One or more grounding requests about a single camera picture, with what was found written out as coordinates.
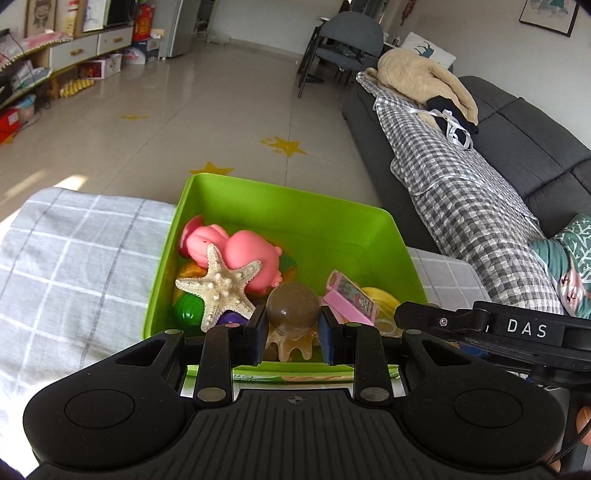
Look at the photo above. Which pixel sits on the person's right hand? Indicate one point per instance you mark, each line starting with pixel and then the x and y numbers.
pixel 584 424

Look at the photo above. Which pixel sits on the toy corn cob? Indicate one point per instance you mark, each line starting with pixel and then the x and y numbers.
pixel 189 271

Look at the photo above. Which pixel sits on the white wooden TV cabinet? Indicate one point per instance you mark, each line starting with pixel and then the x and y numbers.
pixel 74 53

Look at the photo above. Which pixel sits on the pink rubber pig toy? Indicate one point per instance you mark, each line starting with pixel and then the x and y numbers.
pixel 249 249

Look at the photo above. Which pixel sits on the dark hanging wall ornament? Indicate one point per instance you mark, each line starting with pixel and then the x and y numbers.
pixel 407 11

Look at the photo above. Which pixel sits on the framed wall picture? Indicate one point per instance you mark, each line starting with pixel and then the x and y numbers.
pixel 549 16

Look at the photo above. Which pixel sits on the dark grey sofa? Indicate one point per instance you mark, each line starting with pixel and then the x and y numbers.
pixel 531 138

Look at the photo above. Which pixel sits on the teal patterned cushion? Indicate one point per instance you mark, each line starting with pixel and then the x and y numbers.
pixel 568 263

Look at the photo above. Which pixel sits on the white and blue carton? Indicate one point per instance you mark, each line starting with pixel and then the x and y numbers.
pixel 142 50

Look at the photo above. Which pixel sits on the amber toy octopus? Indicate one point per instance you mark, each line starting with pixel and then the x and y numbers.
pixel 293 307

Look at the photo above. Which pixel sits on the grey chair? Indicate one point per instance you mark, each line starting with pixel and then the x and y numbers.
pixel 351 32

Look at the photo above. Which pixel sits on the framed cartoon picture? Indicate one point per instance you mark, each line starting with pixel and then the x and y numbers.
pixel 40 17

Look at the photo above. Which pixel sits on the grey checked tablecloth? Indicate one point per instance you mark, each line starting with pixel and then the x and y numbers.
pixel 69 258

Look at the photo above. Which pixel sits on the white and red box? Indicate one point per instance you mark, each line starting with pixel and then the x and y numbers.
pixel 101 67

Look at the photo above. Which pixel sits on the yellow star floor sticker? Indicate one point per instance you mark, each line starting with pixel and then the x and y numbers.
pixel 286 146
pixel 134 117
pixel 212 169

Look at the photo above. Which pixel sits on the yellow toy pot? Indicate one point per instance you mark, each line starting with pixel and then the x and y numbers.
pixel 383 297

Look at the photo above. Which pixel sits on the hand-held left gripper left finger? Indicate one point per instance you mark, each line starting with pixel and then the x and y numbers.
pixel 257 334

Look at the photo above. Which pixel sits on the purple toy grapes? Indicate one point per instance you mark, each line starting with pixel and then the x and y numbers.
pixel 233 319

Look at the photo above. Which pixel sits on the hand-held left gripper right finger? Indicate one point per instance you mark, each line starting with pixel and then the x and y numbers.
pixel 331 334

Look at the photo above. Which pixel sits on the black garment with white ribbons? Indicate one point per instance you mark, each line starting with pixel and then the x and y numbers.
pixel 450 113

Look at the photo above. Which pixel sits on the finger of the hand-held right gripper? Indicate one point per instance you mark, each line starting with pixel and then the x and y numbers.
pixel 475 350
pixel 434 318

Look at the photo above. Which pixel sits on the clear plastic container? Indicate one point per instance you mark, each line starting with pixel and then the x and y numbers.
pixel 388 325

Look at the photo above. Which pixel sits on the pink toy phone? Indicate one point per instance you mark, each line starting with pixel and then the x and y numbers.
pixel 351 295

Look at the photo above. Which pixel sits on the plaid sofa cover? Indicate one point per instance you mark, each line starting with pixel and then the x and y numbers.
pixel 461 207

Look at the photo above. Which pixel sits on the white deer print pillow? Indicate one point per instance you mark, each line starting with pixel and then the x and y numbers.
pixel 427 48

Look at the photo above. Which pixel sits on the row of yellow toys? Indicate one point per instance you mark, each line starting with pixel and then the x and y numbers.
pixel 76 87

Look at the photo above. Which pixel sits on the green plastic box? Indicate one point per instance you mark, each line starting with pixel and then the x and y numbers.
pixel 300 217

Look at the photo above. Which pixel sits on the red storage box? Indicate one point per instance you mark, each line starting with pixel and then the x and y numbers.
pixel 9 125

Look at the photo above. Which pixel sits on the pink lace cloth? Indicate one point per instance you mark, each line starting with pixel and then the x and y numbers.
pixel 27 46

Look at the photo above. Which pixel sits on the beige starfish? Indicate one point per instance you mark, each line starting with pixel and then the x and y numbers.
pixel 217 286

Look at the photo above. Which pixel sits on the silver fridge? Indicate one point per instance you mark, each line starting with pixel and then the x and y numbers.
pixel 180 27

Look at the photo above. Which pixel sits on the red gift box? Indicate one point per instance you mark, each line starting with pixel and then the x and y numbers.
pixel 143 23

